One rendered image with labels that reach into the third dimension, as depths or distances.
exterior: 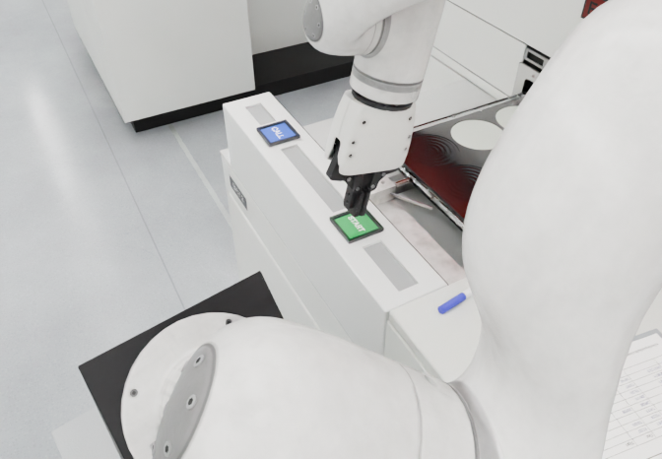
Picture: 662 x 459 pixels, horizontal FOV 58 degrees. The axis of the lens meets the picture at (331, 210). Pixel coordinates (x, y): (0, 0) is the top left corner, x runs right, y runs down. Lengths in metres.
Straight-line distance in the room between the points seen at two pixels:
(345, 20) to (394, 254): 0.33
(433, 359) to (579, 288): 0.43
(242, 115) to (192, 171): 1.53
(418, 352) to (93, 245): 1.79
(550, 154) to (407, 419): 0.14
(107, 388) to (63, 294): 1.55
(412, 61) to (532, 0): 0.66
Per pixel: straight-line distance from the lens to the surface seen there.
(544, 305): 0.28
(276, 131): 1.02
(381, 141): 0.73
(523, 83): 1.35
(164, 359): 0.67
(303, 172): 0.94
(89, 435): 0.86
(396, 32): 0.66
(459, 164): 1.07
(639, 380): 0.74
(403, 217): 0.98
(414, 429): 0.31
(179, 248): 2.24
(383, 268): 0.79
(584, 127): 0.27
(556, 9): 1.27
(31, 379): 2.03
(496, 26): 1.40
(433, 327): 0.72
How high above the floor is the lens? 1.52
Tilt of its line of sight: 41 degrees down
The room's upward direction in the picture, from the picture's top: straight up
